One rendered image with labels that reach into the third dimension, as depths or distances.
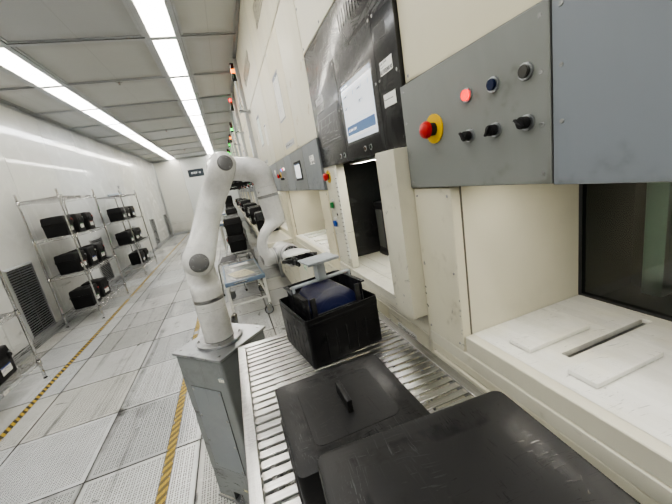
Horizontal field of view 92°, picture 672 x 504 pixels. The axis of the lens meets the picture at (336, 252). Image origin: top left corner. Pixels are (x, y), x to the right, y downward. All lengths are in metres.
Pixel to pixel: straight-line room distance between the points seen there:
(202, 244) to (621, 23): 1.23
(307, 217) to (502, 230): 2.38
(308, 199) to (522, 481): 2.89
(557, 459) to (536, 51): 0.57
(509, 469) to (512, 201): 0.69
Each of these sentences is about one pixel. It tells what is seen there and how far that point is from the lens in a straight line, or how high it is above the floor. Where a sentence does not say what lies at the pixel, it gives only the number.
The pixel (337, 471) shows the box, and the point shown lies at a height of 1.01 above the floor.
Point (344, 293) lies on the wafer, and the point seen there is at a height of 0.95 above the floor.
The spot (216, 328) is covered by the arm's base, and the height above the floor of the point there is 0.83.
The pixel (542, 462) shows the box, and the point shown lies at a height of 1.01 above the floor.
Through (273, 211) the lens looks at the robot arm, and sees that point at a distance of 1.42.
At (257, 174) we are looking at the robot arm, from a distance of 1.41.
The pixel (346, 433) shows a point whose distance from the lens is 0.74.
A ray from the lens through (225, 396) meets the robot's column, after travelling 1.47.
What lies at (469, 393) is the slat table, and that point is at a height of 0.76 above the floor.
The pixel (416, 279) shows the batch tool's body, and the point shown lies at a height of 1.00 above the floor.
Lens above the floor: 1.36
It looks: 14 degrees down
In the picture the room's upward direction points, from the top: 10 degrees counter-clockwise
